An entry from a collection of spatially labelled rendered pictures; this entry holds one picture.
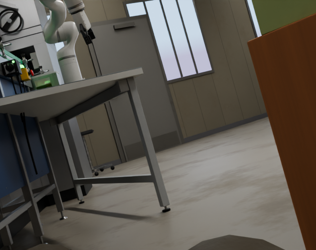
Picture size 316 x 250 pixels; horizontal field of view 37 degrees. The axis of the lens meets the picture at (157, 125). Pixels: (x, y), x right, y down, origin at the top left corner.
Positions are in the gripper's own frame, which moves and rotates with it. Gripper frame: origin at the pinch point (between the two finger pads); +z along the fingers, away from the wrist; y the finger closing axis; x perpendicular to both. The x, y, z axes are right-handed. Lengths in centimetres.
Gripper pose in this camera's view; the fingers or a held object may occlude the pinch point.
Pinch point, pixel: (90, 39)
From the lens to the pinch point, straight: 243.6
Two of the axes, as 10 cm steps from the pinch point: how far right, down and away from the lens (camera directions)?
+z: 3.7, 8.6, 3.6
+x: 9.3, -3.1, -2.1
